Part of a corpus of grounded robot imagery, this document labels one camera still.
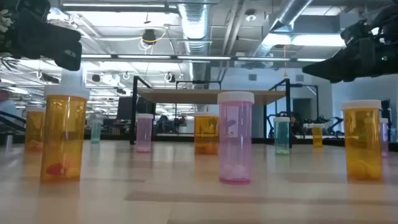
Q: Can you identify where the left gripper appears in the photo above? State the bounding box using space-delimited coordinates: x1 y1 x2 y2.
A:
11 0 83 72

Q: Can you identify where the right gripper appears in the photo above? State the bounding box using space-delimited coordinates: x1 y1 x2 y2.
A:
302 36 398 83

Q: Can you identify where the long light strip bar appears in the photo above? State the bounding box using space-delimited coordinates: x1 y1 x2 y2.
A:
80 54 327 63

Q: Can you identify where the silver spiral air duct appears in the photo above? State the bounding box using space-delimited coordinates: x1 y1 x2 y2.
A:
177 0 214 82

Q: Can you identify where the green pill bottle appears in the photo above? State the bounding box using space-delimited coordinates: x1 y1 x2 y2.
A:
273 116 291 156
90 119 103 144

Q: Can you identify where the person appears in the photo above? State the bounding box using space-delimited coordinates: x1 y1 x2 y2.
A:
156 114 180 135
289 113 305 137
0 89 19 127

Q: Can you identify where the black ceiling-hung device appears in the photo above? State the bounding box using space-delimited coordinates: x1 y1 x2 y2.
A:
141 28 158 46

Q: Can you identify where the pink pill bottle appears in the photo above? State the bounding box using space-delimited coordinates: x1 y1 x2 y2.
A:
217 91 256 185
379 117 390 158
136 113 154 153

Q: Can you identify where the silver slanted air duct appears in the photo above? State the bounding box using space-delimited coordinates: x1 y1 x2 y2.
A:
248 0 315 58

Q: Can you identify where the black aluminium table frame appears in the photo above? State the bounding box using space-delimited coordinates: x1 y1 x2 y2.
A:
0 132 398 153

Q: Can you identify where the large orange pill bottle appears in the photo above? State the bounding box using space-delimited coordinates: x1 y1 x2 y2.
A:
24 105 47 153
193 112 220 156

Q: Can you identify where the black monitor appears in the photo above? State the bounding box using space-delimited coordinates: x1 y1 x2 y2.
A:
116 96 157 121

